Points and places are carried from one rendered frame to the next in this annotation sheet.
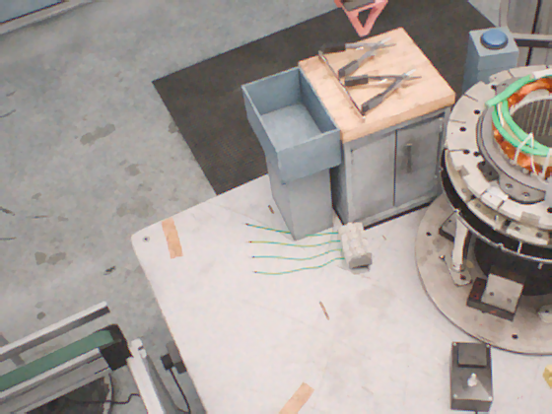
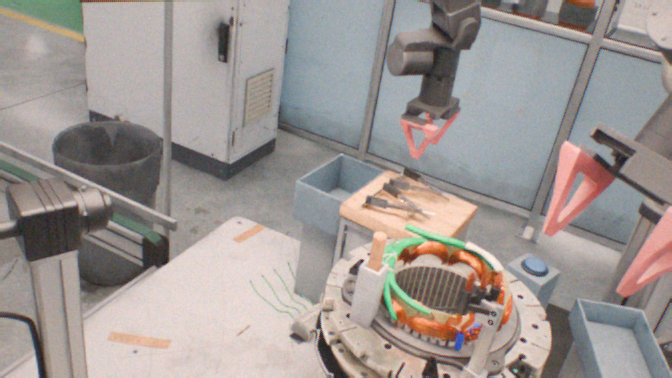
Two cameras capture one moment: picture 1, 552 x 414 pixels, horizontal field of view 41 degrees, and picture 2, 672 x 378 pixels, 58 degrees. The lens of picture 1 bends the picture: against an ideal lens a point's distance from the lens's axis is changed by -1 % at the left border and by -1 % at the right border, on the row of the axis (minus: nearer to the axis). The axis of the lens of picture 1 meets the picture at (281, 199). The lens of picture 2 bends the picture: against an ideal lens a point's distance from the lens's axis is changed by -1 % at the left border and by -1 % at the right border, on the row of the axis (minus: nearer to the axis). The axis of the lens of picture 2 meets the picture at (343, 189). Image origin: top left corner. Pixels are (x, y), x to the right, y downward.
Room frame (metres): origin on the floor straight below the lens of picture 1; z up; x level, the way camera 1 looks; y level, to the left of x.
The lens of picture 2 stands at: (0.07, -0.74, 1.63)
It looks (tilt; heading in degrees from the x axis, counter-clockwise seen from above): 29 degrees down; 41
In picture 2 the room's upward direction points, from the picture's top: 10 degrees clockwise
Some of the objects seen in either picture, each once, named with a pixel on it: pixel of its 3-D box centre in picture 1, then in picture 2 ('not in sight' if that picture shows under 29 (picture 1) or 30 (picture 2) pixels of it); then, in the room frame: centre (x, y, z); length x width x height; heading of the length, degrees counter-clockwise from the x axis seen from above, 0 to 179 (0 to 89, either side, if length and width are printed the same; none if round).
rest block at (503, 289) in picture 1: (503, 289); not in sight; (0.60, -0.34, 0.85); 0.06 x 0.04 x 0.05; 56
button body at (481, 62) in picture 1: (485, 92); (514, 321); (0.99, -0.42, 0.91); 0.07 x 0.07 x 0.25; 89
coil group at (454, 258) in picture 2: (536, 90); (468, 265); (0.76, -0.40, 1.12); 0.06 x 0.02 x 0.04; 104
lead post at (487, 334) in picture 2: not in sight; (486, 341); (0.61, -0.53, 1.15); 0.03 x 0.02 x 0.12; 96
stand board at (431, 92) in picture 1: (374, 82); (410, 210); (0.91, -0.19, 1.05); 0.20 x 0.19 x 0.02; 104
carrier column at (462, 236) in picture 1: (462, 235); not in sight; (0.68, -0.29, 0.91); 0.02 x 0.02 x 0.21
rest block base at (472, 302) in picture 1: (494, 299); not in sight; (0.60, -0.33, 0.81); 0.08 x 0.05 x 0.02; 56
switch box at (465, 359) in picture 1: (470, 375); not in sight; (0.47, -0.25, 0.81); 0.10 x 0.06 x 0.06; 166
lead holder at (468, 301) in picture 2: not in sight; (479, 299); (0.60, -0.51, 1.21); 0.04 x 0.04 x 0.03; 14
